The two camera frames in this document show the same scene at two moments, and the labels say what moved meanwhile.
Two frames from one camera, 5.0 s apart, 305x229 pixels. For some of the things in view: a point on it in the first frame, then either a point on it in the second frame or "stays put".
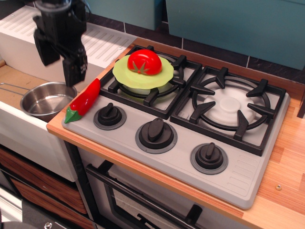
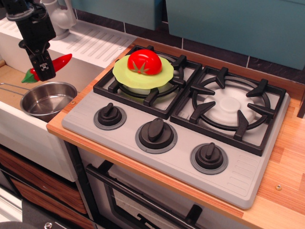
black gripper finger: (76, 67) to (43, 65)
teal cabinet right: (272, 30) stays put
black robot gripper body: (59, 32) to (33, 23)
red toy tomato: (145, 61) stays put
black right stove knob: (209, 159) stays put
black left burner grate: (155, 81) stays put
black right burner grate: (235, 109) stays put
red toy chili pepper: (84, 101) to (30, 77)
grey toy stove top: (206, 161) stays put
